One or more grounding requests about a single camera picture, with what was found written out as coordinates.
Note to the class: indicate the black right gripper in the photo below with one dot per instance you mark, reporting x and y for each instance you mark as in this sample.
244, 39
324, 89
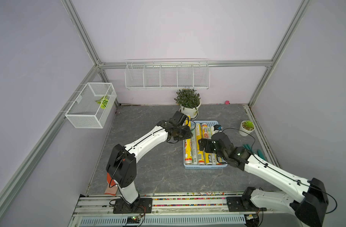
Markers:
208, 142

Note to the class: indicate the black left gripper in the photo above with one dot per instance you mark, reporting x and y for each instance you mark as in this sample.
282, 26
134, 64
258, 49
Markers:
187, 135

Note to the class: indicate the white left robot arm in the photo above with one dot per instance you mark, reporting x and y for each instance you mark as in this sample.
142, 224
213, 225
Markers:
122, 164

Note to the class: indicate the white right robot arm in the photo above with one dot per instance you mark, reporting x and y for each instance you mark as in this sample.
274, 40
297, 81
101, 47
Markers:
305, 199

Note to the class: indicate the blue plastic basket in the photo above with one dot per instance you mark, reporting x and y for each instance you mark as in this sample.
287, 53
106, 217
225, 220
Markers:
193, 125

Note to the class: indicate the large potted green plant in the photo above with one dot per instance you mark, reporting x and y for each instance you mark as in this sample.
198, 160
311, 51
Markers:
189, 102

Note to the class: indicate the small potted succulent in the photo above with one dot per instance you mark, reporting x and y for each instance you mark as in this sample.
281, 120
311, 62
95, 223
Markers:
246, 128

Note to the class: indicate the green leaf toy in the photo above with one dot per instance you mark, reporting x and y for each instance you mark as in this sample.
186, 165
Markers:
103, 102

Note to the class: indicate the orange work glove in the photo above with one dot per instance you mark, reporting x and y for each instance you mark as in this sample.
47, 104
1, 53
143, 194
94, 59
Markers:
112, 187

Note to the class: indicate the white vent grille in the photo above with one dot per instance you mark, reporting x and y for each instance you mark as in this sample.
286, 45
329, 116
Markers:
163, 220

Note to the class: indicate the white wire wall shelf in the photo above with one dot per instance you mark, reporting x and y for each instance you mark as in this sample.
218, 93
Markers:
167, 74

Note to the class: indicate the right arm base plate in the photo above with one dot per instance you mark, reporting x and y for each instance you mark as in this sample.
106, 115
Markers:
241, 204

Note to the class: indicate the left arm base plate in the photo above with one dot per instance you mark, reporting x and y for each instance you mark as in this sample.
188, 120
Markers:
141, 205

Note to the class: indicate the white mesh wall basket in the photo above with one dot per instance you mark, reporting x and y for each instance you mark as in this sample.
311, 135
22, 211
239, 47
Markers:
84, 112

